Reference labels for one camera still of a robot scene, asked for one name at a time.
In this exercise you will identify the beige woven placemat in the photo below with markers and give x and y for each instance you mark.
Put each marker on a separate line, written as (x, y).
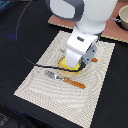
(70, 102)

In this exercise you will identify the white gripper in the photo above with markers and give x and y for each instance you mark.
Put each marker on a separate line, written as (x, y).
(80, 47)

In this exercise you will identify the tan wooden bowl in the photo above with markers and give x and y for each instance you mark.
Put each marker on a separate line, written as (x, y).
(123, 14)

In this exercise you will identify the fork with orange handle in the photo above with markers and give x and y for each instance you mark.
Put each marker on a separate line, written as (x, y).
(54, 76)

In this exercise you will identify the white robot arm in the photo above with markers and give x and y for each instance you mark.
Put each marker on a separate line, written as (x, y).
(90, 17)

